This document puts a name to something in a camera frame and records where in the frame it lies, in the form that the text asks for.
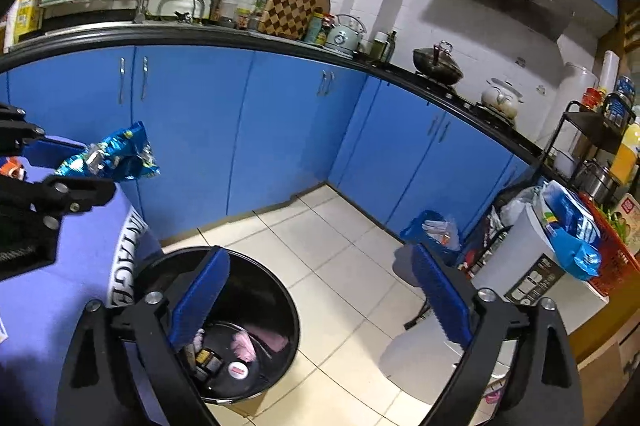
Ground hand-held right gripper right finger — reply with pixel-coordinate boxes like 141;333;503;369
410;242;586;426

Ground orange yellow wrapper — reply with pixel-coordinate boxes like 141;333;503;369
0;157;27;181

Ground black metal rack shelf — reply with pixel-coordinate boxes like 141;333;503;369
542;100;640;188

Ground pink wrapper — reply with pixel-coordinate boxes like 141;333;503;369
231;325;290;363

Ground blue printed tablecloth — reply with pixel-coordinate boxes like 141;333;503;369
0;126;168;426

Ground small grey bin blue liner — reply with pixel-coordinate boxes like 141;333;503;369
399;209;462;268

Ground black wok with lid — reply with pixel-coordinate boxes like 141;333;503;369
412;40;464;85

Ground teal kettle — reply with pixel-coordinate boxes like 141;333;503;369
324;14;368;55

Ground small curved filter faucet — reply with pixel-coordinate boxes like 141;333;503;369
156;0;207;23

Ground yellow juice bottle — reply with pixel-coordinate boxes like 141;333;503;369
609;120;640;183

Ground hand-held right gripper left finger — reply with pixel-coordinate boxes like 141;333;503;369
54;246;232;426

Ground white ceramic pot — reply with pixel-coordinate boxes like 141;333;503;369
481;78;524;118

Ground pair of condiment jars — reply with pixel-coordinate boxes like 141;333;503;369
304;8;334;45

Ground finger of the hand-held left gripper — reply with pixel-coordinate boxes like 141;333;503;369
0;175;117;229
0;102;90;170

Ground brown cardboard sheet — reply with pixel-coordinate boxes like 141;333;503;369
224;385;267;423

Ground blue snack wrapper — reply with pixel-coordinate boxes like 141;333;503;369
54;121;162;183

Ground steel pot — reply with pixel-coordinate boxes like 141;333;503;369
574;160;622;203

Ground yellow detergent bottle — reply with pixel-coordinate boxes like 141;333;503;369
14;0;47;45

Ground black kitchen countertop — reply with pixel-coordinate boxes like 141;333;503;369
0;23;544;158

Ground blue lower cabinets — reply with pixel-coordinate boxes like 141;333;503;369
0;43;546;252

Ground black round bin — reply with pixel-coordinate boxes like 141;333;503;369
131;246;301;405

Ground red plastic basket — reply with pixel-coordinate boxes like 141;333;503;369
579;195;640;298

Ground blue plastic bag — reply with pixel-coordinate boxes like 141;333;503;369
541;180;604;283

